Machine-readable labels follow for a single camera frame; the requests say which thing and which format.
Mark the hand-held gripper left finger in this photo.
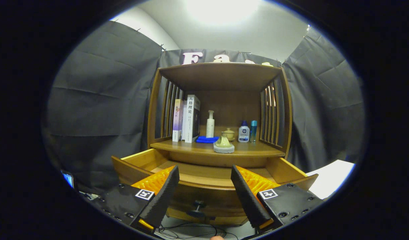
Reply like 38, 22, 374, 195
91, 165, 180, 234

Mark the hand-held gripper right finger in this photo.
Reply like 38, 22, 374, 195
230, 165, 325, 234

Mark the black drawer knob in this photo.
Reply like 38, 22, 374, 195
186, 200, 206, 219

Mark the pale green object grey base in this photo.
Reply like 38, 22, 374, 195
213, 133, 235, 154

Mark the wooden countertop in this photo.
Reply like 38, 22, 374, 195
150, 138, 286, 159

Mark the brown wooden cabinet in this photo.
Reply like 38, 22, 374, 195
147, 62, 293, 227

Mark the white lotion bottle blue cap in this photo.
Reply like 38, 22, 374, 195
238, 120, 250, 143

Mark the blue folded cloth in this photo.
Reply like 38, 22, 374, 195
196, 135, 220, 144

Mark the purple book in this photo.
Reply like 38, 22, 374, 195
172, 99, 184, 142

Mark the white pump bottle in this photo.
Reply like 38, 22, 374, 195
206, 110, 215, 138

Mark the thick white book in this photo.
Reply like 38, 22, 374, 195
184, 95, 201, 144

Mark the blue-lit screen device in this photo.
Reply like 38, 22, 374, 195
60, 170, 75, 189

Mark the black backdrop cloth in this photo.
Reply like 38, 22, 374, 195
43, 20, 365, 195

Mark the large ceiling light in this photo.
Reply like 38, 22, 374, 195
184, 0, 261, 25

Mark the black floor cable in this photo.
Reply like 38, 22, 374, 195
156, 223, 240, 240

